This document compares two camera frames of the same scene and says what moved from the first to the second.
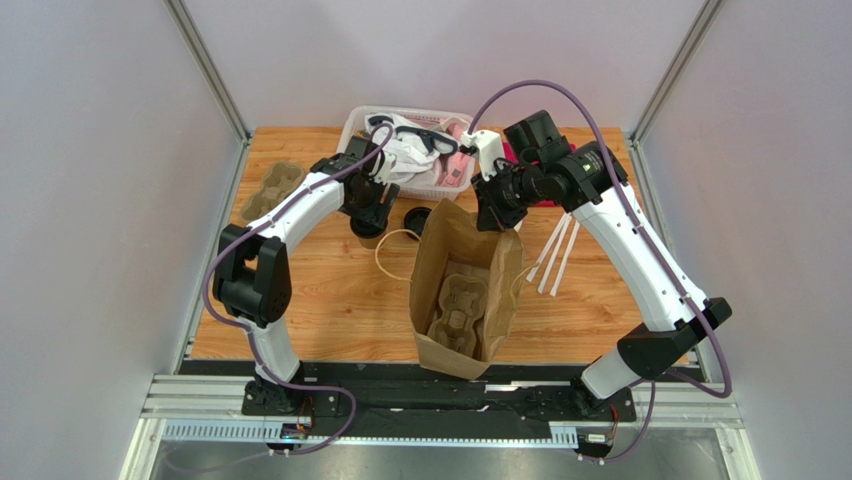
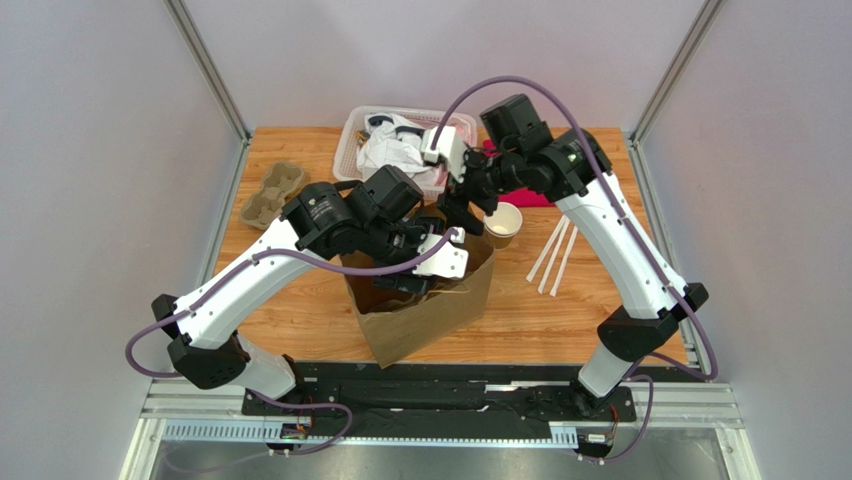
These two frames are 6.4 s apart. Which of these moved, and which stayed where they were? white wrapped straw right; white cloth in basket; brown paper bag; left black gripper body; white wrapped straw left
Moved: left black gripper body; brown paper bag
Stayed: white wrapped straw right; white wrapped straw left; white cloth in basket
